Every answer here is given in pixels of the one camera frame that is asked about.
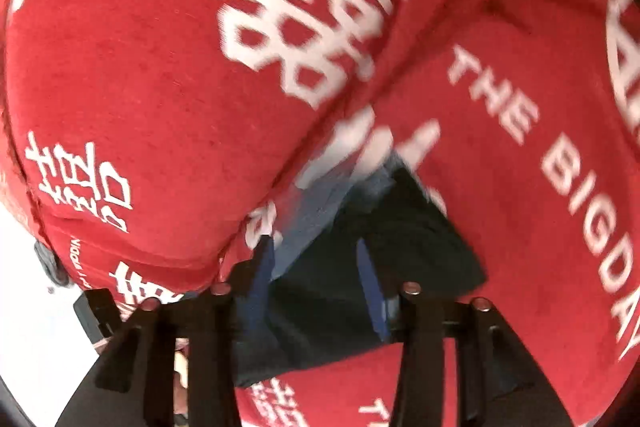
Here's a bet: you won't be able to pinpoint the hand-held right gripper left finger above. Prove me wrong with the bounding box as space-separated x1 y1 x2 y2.
55 234 278 427

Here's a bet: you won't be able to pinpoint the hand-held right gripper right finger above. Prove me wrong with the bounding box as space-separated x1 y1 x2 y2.
355 239 576 427

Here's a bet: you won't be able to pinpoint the black object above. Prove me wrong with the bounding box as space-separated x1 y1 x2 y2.
73 288 123 344
34 241 72 289

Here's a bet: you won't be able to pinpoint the dark pants with blue waistband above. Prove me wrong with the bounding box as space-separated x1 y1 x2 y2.
234 152 489 390

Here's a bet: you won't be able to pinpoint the red printed blanket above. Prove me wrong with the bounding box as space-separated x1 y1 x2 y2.
0 0 640 427

